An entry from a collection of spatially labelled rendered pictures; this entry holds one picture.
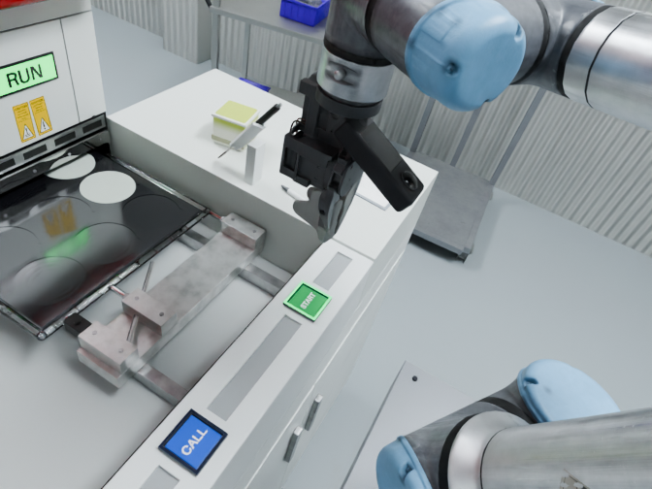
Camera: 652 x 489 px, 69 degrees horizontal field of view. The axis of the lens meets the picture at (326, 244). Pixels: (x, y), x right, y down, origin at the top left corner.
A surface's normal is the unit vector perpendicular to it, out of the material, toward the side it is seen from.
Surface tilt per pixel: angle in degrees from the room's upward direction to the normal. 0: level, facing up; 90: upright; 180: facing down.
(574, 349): 0
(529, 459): 75
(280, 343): 0
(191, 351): 0
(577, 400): 9
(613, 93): 111
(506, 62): 90
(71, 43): 90
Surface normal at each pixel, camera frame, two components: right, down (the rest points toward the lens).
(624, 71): -0.85, 0.12
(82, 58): 0.86, 0.46
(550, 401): 0.32, -0.73
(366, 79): 0.22, 0.71
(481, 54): 0.47, 0.68
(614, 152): -0.47, 0.55
